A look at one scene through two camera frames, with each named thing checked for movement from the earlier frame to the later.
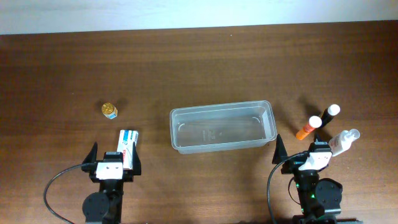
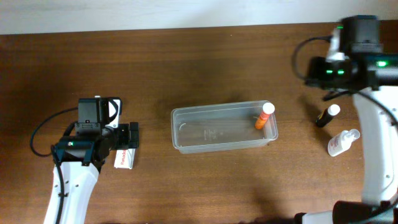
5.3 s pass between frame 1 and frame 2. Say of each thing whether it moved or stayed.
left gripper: moved
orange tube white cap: moved
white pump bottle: stayed
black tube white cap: stayed
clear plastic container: stayed
